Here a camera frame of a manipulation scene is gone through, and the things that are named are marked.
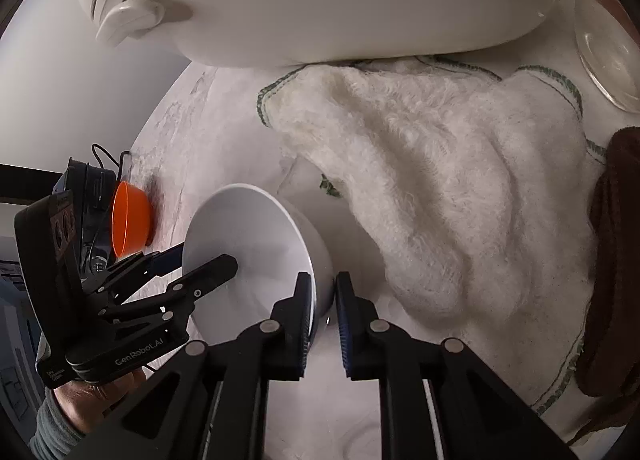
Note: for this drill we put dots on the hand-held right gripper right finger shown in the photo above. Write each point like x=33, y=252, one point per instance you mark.
x=345, y=325

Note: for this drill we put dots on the white towel with green trim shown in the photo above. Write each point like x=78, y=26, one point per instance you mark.
x=425, y=164

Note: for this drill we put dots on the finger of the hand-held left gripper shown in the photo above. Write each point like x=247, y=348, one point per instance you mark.
x=210, y=272
x=165, y=257

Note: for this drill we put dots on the white bowl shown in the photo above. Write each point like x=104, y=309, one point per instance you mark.
x=240, y=235

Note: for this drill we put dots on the person's left hand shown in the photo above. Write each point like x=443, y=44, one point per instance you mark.
x=90, y=400

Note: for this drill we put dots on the clear drinking glass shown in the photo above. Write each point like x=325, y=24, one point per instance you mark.
x=605, y=49

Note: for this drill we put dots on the dark blue electric cooker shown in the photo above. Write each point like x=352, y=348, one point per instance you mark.
x=95, y=190

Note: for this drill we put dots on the person's left forearm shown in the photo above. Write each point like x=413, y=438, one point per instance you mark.
x=52, y=430

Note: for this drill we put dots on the orange bowl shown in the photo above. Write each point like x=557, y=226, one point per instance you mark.
x=130, y=220

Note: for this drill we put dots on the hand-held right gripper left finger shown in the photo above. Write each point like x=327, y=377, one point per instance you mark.
x=303, y=325

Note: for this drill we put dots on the brown towel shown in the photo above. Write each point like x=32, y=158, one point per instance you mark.
x=615, y=265

